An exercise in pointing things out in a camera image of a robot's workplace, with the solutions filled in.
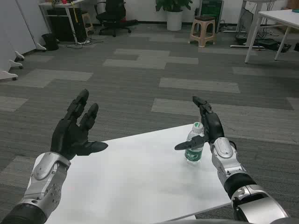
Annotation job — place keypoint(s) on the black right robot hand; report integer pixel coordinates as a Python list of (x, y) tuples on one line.
[(213, 126)]

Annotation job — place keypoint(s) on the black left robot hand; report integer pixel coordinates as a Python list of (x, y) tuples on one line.
[(70, 137)]

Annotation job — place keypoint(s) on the clear water bottle green label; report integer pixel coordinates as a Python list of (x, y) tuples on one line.
[(193, 155)]

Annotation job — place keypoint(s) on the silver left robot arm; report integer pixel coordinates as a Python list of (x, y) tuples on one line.
[(44, 177)]

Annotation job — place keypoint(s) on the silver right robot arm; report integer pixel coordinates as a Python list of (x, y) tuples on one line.
[(226, 163)]

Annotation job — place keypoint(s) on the white desk with floor foot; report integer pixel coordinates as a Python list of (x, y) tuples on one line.
[(238, 46)]

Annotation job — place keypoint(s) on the white power strip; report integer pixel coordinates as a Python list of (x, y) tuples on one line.
[(84, 42)]

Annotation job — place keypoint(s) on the silver robot chest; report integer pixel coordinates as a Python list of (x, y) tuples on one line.
[(198, 222)]

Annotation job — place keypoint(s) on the black waste bin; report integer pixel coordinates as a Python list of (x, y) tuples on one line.
[(50, 42)]

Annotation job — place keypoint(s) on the black bag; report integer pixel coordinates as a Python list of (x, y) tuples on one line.
[(268, 43)]

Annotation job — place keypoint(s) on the beige plastic stool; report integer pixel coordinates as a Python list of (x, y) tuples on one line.
[(205, 19)]

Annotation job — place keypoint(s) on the black cabinet under desk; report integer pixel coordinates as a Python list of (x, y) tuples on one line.
[(60, 25)]

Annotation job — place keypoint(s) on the black box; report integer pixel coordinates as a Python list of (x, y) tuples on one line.
[(296, 46)]

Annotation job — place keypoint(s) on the green computer case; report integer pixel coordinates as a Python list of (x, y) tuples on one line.
[(210, 7)]

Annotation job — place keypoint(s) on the small wooden stool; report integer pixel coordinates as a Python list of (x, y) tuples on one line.
[(87, 16)]

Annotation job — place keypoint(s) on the green potted plant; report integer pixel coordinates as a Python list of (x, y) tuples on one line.
[(172, 4)]

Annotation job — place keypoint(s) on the white table slanted legs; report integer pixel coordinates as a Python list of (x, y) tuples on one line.
[(280, 16)]

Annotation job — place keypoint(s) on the black office chair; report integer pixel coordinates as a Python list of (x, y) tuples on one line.
[(114, 9)]

